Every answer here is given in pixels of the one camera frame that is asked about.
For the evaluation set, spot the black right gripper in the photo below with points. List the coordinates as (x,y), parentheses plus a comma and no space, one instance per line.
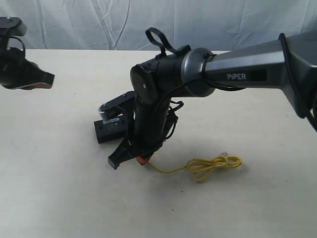
(145,134)

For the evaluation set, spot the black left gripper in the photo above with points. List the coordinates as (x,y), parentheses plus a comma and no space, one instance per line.
(16,72)

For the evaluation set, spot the black network switch box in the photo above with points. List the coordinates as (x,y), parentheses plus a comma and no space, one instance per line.
(113,129)

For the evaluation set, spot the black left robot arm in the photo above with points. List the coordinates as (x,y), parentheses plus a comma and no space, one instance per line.
(12,26)

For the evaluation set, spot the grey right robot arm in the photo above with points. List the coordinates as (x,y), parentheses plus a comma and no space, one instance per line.
(288,64)

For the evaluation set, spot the grey wrinkled backdrop cloth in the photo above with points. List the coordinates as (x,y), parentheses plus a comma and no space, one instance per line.
(218,25)

